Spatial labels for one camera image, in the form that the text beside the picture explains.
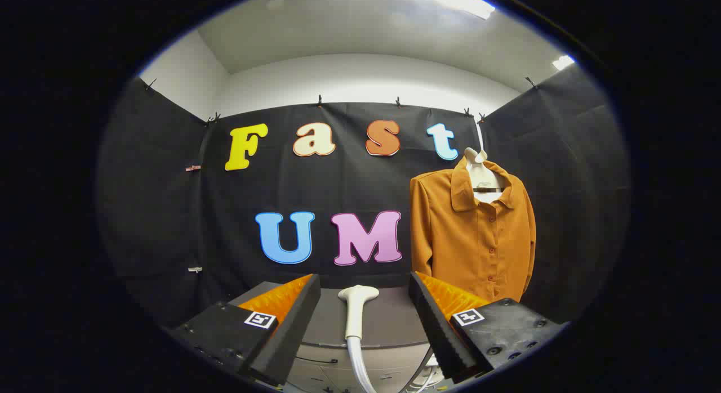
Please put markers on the orange button-up shirt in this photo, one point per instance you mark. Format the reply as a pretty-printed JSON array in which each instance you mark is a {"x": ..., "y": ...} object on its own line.
[{"x": 462, "y": 241}]

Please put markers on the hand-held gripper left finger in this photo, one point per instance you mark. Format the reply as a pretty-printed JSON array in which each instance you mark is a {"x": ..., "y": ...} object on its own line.
[{"x": 293, "y": 325}]

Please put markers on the small ceiling light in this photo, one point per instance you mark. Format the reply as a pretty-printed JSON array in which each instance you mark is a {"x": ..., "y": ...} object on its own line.
[{"x": 562, "y": 62}]

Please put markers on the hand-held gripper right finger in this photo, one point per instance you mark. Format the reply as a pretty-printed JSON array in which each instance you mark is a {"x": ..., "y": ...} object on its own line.
[{"x": 434, "y": 325}]

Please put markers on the white clothes hanger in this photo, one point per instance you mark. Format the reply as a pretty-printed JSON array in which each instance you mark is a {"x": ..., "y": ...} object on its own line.
[{"x": 480, "y": 168}]

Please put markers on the white garment steamer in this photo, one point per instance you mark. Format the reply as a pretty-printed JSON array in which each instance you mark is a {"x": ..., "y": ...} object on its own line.
[{"x": 357, "y": 314}]

